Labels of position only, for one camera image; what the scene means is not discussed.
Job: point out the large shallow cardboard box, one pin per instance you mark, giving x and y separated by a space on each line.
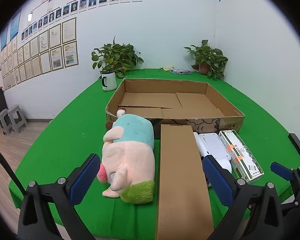
150 100

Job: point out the white handheld device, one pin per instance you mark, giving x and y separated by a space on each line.
223 165

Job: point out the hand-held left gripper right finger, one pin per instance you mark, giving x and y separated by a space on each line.
218 180

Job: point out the row of portrait photo cards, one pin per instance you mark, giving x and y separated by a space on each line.
90 2

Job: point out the black rectangular device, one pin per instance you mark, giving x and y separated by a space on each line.
298 145

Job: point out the blue wall poster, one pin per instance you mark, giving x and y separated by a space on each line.
15 23
4 38

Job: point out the white flat box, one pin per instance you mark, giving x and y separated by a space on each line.
212 145

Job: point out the potted plant in terracotta pot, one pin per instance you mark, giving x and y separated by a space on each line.
208 58

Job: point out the long brown cardboard box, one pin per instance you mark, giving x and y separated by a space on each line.
180 180

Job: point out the leafy green plant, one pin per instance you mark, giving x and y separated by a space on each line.
117 56

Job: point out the clear plastic packet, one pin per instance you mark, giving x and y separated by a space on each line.
180 71

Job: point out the pink and teal plush toy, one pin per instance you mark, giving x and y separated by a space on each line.
130 155

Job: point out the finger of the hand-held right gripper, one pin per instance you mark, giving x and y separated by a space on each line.
281 171

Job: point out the green tablecloth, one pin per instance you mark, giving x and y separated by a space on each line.
65 142

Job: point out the white mug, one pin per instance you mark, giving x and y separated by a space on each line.
110 82

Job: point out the grey plastic stool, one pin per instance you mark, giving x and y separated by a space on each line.
16 118
2 121

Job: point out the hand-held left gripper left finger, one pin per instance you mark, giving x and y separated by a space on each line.
86 177

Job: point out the wall of framed certificates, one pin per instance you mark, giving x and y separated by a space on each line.
45 52

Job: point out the yellow paper item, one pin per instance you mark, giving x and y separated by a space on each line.
167 68

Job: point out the green and white medicine box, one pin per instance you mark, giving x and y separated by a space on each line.
242 155

